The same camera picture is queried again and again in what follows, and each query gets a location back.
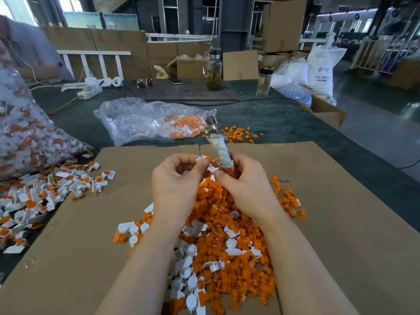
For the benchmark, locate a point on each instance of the white power strip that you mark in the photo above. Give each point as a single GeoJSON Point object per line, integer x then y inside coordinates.
{"type": "Point", "coordinates": [90, 90]}

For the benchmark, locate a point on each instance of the black phone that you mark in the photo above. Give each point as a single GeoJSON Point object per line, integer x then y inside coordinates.
{"type": "Point", "coordinates": [174, 80]}

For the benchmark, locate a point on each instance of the flat brown cardboard panel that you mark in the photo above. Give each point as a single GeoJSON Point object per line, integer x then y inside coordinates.
{"type": "Point", "coordinates": [240, 65]}

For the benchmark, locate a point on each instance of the brown cardboard sheet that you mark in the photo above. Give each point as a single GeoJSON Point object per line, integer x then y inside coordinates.
{"type": "Point", "coordinates": [367, 223]}
{"type": "Point", "coordinates": [65, 239]}

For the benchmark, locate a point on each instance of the glass bottle with black lid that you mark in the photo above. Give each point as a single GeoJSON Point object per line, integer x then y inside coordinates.
{"type": "Point", "coordinates": [264, 80]}

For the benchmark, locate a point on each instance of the person's right hand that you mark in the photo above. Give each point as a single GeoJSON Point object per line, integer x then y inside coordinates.
{"type": "Point", "coordinates": [249, 187]}

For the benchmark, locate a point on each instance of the person's left hand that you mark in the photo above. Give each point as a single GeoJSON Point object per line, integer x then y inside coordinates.
{"type": "Point", "coordinates": [177, 190]}

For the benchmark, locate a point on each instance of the white railing frame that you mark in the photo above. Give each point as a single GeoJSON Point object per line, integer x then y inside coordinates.
{"type": "Point", "coordinates": [93, 53]}

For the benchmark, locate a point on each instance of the clear blue plastic bag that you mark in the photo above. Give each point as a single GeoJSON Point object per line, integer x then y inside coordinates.
{"type": "Point", "coordinates": [291, 82]}

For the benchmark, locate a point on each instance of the open brown cardboard box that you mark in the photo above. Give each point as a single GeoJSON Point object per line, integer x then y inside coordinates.
{"type": "Point", "coordinates": [325, 113]}

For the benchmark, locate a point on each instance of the orange white plastic piece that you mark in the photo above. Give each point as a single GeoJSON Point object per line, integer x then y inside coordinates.
{"type": "Point", "coordinates": [108, 174]}

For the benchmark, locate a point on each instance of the open cardboard box with paper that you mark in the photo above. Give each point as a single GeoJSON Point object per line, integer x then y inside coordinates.
{"type": "Point", "coordinates": [190, 67]}

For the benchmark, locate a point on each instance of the small clear plastic bag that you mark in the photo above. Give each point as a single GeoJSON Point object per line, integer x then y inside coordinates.
{"type": "Point", "coordinates": [130, 119]}

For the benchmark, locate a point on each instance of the person's left forearm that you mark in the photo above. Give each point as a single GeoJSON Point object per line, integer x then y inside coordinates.
{"type": "Point", "coordinates": [138, 275]}

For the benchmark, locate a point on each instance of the white woven sack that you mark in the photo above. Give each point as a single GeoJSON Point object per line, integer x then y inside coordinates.
{"type": "Point", "coordinates": [326, 67]}

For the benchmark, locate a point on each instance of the pile of orange and white parts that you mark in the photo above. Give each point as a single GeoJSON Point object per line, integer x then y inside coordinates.
{"type": "Point", "coordinates": [220, 259]}

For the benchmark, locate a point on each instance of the large clear bag of seals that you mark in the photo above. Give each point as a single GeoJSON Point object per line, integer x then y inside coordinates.
{"type": "Point", "coordinates": [29, 131]}

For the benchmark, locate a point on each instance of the dark steel pillar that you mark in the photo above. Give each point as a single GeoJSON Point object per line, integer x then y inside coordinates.
{"type": "Point", "coordinates": [236, 23]}

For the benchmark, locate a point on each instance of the white metal rack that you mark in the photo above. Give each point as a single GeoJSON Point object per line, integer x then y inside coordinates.
{"type": "Point", "coordinates": [383, 54]}

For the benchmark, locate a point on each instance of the scatter of orange offcuts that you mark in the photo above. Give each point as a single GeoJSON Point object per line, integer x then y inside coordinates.
{"type": "Point", "coordinates": [241, 134]}

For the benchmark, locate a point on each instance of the row of upright cardboard sheets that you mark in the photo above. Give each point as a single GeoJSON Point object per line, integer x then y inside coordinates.
{"type": "Point", "coordinates": [134, 44]}

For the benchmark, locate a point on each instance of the glass tea jar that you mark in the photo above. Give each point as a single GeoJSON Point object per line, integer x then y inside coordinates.
{"type": "Point", "coordinates": [213, 67]}

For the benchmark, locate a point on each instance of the tall brown cardboard box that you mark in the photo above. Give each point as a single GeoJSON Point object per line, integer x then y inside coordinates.
{"type": "Point", "coordinates": [285, 25]}

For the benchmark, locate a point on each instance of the pile of assembled white-orange parts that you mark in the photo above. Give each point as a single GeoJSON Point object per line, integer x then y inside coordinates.
{"type": "Point", "coordinates": [36, 198]}

